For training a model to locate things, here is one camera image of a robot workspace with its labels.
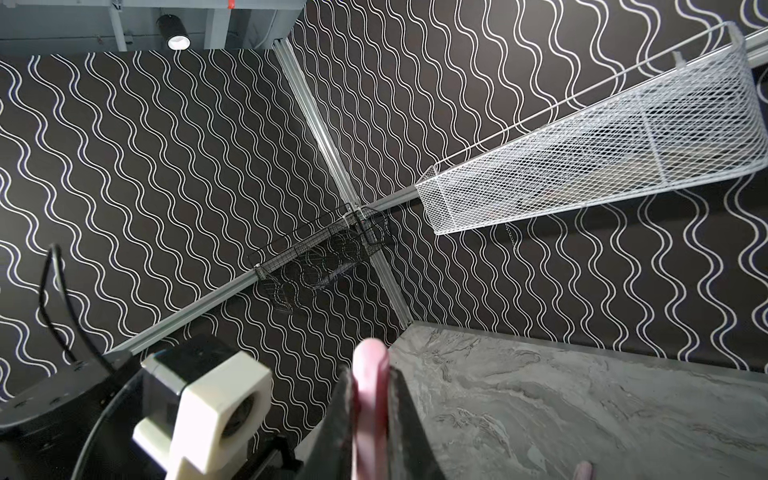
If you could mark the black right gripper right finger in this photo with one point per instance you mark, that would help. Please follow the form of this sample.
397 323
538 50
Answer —
409 453

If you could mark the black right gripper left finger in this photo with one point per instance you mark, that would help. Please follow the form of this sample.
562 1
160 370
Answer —
331 457

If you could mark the pink pen cap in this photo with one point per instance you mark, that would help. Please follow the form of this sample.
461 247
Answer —
370 371

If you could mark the pink pen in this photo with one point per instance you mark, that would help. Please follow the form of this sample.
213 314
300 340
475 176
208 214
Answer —
583 471

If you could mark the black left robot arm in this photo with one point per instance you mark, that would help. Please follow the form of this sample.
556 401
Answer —
78 424

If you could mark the ceiling spot lamp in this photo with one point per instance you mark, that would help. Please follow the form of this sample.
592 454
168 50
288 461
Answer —
173 32

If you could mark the black wire basket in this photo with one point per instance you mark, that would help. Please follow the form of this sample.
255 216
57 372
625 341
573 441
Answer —
293 268

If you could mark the white wire mesh basket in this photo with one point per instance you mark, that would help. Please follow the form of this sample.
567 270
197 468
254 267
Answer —
698 123

